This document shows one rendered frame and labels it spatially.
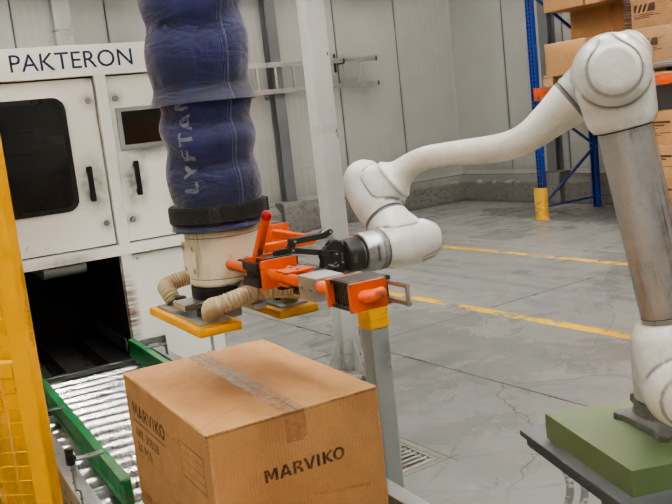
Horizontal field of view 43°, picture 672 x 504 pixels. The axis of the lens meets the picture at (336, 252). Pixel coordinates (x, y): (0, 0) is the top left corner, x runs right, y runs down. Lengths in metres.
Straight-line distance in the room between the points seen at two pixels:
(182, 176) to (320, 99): 3.03
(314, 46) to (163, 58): 3.05
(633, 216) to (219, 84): 0.89
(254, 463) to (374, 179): 0.67
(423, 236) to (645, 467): 0.65
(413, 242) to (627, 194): 0.47
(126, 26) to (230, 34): 9.16
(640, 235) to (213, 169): 0.89
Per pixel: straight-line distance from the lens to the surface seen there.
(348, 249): 1.80
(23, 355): 2.31
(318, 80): 4.88
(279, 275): 1.67
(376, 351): 2.45
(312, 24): 4.90
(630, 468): 1.79
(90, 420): 3.27
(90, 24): 10.89
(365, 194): 1.93
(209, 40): 1.87
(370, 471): 1.93
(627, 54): 1.59
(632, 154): 1.65
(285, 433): 1.80
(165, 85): 1.90
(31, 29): 10.68
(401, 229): 1.87
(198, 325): 1.85
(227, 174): 1.88
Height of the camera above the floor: 1.54
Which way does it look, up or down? 9 degrees down
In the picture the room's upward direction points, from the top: 6 degrees counter-clockwise
